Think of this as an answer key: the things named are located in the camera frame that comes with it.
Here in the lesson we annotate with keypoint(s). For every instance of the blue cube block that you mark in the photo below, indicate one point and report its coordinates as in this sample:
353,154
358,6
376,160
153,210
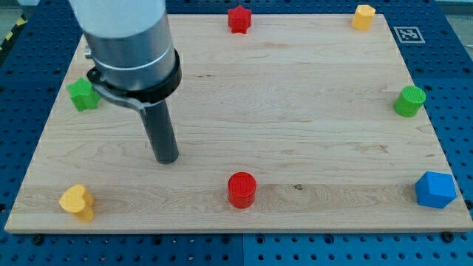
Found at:
435,190

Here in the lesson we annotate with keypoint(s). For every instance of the green star block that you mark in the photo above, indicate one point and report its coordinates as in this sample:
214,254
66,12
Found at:
82,95

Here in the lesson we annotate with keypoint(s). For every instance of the fiducial marker tag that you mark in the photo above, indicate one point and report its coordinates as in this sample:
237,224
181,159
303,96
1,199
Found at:
409,35

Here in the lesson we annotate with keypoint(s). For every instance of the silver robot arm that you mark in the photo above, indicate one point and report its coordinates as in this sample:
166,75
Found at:
130,42

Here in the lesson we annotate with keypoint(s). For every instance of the red cylinder block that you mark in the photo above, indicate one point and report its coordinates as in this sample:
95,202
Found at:
242,190

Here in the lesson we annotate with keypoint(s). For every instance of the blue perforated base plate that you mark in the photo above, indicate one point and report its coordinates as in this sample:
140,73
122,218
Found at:
31,76

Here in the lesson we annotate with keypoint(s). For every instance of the yellow hexagon block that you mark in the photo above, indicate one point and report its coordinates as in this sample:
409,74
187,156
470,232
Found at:
363,16

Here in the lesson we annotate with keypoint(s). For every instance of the red star block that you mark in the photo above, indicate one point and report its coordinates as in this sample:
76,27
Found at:
239,19

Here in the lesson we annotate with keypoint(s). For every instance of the wooden board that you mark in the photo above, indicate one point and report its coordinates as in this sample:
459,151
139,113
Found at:
303,103

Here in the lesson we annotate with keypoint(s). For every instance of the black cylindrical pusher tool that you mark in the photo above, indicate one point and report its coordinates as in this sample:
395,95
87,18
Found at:
157,123

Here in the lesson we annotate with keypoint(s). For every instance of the yellow heart block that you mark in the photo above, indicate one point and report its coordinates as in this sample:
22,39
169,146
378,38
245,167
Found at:
78,201

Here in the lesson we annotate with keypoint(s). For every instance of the green cylinder block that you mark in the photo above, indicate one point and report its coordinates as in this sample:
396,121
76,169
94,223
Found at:
409,101

